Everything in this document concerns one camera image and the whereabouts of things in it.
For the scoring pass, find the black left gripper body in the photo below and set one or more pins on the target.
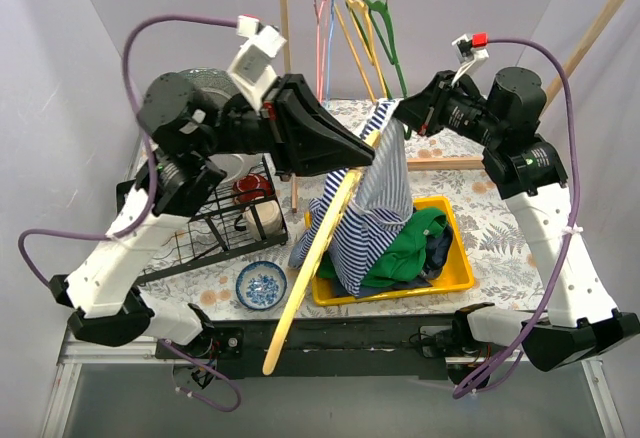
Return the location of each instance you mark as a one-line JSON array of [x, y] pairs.
[[282, 125]]

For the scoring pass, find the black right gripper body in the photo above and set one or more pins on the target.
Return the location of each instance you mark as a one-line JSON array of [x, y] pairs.
[[426, 108]]

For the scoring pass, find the navy white striped tank top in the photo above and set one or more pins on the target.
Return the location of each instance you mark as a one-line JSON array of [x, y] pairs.
[[380, 207]]

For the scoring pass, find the green plastic hanger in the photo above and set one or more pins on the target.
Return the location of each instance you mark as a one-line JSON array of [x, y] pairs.
[[384, 35]]

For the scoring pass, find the yellow plastic hanger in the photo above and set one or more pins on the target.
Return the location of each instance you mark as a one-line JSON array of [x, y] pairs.
[[363, 31]]

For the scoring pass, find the pink wire hanger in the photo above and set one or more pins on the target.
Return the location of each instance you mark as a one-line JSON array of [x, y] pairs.
[[321, 42]]

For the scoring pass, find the navy blue tank top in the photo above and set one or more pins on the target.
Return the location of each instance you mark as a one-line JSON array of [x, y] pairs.
[[409, 263]]

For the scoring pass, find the green tank top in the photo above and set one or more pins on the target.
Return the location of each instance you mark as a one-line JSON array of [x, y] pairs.
[[425, 221]]

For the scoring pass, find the wooden yellow curved hanger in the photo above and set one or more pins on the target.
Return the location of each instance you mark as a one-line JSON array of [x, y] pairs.
[[321, 242]]

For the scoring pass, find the light blue wire hanger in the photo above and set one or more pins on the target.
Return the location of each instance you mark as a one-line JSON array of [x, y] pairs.
[[331, 25]]

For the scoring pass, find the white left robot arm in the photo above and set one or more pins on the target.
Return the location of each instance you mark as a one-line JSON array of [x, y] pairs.
[[178, 178]]

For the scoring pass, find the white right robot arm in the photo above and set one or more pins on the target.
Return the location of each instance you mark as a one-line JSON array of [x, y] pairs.
[[581, 320]]

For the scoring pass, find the white ceramic plate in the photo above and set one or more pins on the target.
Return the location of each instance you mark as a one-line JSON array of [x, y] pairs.
[[236, 166]]

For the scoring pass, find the red cup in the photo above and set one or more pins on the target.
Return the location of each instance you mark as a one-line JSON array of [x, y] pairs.
[[251, 187]]

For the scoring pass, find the dark green patterned plate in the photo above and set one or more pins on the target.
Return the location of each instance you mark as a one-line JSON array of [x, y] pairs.
[[215, 82]]

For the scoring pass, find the beige ceramic mug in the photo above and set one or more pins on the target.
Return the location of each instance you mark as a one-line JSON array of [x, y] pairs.
[[262, 218]]

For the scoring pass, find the blue white patterned bowl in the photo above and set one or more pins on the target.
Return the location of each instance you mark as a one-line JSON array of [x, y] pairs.
[[261, 286]]

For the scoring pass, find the yellow plastic tray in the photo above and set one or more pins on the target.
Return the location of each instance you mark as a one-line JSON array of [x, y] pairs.
[[456, 275]]

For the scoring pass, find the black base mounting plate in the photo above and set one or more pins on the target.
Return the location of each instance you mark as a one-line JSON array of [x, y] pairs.
[[421, 346]]

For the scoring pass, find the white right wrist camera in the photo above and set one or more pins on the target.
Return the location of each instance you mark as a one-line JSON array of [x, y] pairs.
[[471, 53]]

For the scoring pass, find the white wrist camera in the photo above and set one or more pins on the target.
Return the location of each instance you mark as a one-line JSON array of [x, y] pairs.
[[251, 70], [471, 53]]

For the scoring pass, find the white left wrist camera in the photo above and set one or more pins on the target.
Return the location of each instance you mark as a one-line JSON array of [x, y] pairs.
[[251, 70]]

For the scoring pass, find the black wire dish rack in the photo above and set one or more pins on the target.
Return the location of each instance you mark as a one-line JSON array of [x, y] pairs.
[[223, 229]]

